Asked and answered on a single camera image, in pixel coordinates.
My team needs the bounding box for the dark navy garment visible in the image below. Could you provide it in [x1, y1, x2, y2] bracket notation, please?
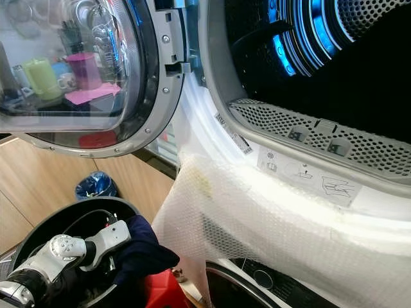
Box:
[112, 214, 181, 287]

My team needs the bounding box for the washing machine with dark door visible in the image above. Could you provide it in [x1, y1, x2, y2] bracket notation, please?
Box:
[204, 257, 323, 308]

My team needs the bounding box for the blue bin bag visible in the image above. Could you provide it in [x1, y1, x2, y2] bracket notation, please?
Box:
[74, 170, 118, 201]

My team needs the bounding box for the black round laundry bucket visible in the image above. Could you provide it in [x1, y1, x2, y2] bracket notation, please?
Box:
[15, 196, 150, 308]

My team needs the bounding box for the red plastic container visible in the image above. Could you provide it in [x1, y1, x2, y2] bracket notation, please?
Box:
[144, 269, 191, 308]

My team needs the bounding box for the white barcode label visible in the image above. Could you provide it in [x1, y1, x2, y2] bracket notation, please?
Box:
[213, 112, 252, 157]

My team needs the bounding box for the round glass dryer door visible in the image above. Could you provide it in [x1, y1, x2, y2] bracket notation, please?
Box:
[0, 0, 189, 158]

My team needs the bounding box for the clear bubble wrap sheet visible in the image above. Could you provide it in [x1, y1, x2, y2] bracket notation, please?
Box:
[152, 149, 411, 308]

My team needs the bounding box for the white tumble dryer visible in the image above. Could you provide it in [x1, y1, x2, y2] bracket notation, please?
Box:
[154, 0, 411, 222]

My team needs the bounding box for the grey perforated lint filter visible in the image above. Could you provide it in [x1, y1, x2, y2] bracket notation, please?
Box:
[228, 98, 411, 182]

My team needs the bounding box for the white instruction sticker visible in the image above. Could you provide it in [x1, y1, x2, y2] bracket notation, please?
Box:
[257, 145, 364, 208]

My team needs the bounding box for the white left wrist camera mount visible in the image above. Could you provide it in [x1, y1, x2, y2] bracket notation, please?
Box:
[81, 219, 132, 272]

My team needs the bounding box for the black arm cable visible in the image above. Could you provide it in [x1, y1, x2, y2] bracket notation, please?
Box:
[66, 208, 114, 235]

